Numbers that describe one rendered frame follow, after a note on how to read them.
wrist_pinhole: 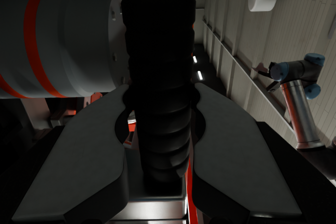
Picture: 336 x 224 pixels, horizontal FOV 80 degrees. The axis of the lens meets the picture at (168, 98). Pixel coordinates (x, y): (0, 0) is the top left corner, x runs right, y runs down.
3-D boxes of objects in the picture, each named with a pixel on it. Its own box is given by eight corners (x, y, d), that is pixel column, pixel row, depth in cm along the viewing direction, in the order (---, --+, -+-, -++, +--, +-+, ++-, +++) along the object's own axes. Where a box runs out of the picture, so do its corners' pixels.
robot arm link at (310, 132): (297, 182, 81) (264, 68, 91) (319, 176, 83) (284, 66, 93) (323, 188, 70) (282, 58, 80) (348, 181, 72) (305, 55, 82)
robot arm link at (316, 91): (325, 83, 87) (318, 100, 91) (305, 73, 96) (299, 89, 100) (310, 85, 85) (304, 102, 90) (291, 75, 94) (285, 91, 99)
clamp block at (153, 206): (52, 201, 14) (73, 241, 16) (188, 198, 13) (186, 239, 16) (80, 147, 18) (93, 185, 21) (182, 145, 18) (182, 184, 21)
